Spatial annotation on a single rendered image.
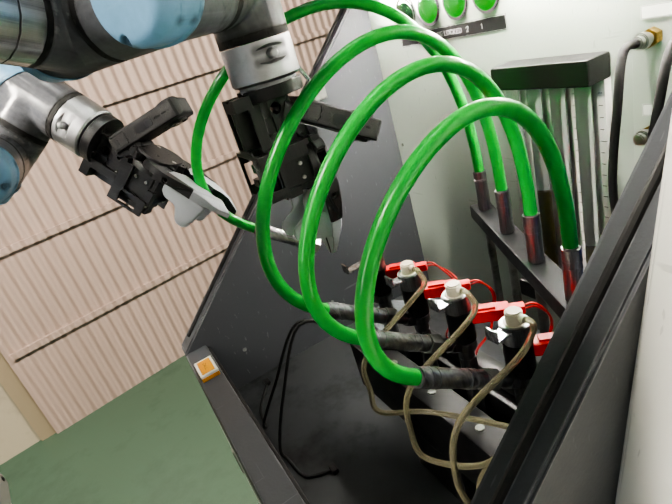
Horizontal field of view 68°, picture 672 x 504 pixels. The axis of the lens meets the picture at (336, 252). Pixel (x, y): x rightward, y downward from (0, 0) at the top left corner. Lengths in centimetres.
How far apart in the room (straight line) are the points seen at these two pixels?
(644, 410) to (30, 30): 55
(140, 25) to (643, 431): 47
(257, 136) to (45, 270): 216
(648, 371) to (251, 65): 43
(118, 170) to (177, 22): 32
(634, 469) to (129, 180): 63
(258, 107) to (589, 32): 39
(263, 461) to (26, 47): 50
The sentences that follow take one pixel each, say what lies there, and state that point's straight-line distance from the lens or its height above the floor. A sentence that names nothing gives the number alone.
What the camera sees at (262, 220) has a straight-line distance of 48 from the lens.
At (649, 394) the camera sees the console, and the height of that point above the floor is 112.
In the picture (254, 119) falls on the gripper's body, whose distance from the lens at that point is 54.
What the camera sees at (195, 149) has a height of 131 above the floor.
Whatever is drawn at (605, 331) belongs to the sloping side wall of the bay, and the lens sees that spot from 38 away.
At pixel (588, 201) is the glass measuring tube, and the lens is 70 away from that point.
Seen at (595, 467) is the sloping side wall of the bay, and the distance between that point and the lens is 44.
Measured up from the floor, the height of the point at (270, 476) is 95.
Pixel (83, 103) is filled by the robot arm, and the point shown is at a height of 140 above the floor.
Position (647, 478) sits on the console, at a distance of 45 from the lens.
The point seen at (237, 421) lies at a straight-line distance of 74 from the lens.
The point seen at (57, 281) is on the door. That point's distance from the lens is 265.
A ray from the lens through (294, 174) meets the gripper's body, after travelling 55.
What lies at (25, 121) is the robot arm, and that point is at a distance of 79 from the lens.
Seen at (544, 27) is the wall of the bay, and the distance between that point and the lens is 72.
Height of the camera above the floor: 140
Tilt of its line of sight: 24 degrees down
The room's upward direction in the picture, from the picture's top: 17 degrees counter-clockwise
